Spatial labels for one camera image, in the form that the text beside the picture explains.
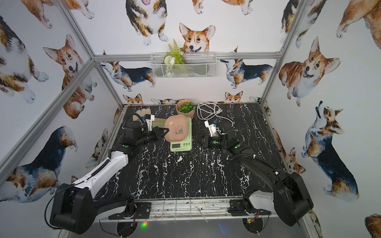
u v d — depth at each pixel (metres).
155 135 0.71
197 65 0.93
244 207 0.66
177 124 0.81
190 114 1.01
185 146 0.77
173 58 0.82
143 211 0.75
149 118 0.75
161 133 0.78
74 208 0.40
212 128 0.73
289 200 0.41
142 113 1.17
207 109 1.16
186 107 1.01
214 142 0.69
